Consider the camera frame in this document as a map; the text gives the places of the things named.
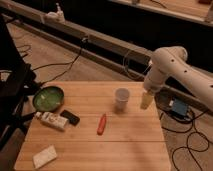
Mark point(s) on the white object on rail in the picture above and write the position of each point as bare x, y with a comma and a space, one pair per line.
58, 15

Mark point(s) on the white sponge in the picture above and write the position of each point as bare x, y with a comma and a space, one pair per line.
45, 156

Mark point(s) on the black rectangular block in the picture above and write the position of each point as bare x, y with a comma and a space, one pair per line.
73, 119

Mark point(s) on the black chair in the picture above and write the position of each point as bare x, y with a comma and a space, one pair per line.
15, 90

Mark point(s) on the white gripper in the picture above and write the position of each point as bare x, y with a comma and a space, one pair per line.
153, 83

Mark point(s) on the white bottle with label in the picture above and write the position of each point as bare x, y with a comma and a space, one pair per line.
52, 120

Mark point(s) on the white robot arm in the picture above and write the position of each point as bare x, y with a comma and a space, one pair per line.
171, 62

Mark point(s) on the blue box on floor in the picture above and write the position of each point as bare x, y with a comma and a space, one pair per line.
179, 108

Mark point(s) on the grey metal rail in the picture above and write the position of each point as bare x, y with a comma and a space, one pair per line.
99, 39

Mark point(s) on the green bowl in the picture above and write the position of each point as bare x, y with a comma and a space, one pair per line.
48, 99

